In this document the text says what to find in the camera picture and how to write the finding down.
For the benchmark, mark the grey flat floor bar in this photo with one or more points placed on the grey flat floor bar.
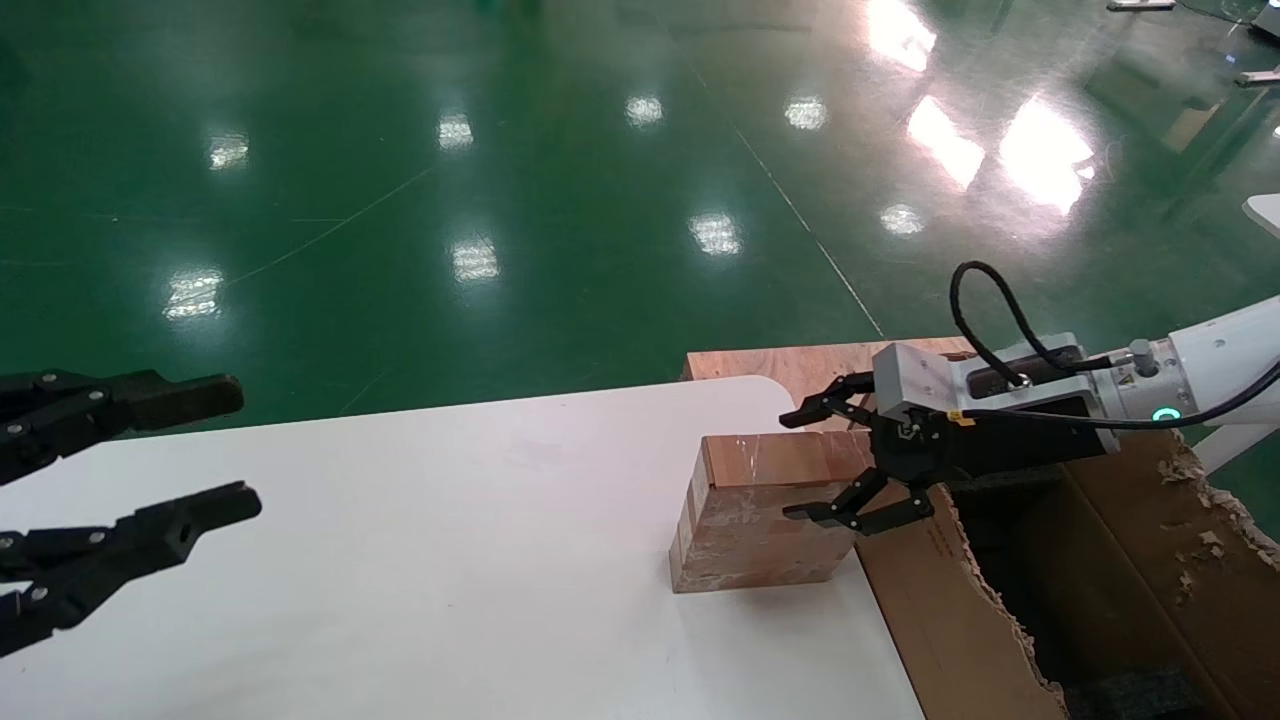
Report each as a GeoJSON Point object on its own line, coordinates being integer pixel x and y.
{"type": "Point", "coordinates": [1260, 76]}
{"type": "Point", "coordinates": [1140, 4]}

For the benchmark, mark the large open cardboard box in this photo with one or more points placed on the large open cardboard box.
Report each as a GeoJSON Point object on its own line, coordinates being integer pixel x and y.
{"type": "Point", "coordinates": [940, 620]}

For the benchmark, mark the small brown cardboard box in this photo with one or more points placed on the small brown cardboard box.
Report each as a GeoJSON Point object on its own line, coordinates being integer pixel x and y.
{"type": "Point", "coordinates": [750, 530]}

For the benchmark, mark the wooden plywood pallet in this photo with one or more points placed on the wooden plywood pallet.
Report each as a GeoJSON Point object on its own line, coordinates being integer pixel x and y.
{"type": "Point", "coordinates": [800, 365]}

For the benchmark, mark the dark equipment corner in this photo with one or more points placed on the dark equipment corner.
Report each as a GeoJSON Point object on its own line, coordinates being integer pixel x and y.
{"type": "Point", "coordinates": [1268, 20]}

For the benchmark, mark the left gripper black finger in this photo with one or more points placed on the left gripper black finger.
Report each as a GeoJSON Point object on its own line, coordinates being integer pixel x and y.
{"type": "Point", "coordinates": [150, 400]}
{"type": "Point", "coordinates": [140, 545]}

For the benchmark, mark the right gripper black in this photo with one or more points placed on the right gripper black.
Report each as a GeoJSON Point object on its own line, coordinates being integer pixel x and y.
{"type": "Point", "coordinates": [1020, 440]}

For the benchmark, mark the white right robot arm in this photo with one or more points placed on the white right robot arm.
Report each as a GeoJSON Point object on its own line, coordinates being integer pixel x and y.
{"type": "Point", "coordinates": [1230, 350]}

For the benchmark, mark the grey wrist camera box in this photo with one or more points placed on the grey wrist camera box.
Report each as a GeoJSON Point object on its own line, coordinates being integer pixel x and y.
{"type": "Point", "coordinates": [915, 380]}

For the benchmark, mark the white rounded panel corner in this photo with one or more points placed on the white rounded panel corner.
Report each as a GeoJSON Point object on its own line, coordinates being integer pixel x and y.
{"type": "Point", "coordinates": [1265, 215]}

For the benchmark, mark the white tubular floor frame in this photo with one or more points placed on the white tubular floor frame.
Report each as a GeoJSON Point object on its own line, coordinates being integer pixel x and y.
{"type": "Point", "coordinates": [1235, 447]}

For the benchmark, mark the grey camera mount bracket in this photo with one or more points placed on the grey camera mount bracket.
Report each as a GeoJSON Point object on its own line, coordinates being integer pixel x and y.
{"type": "Point", "coordinates": [1000, 398]}

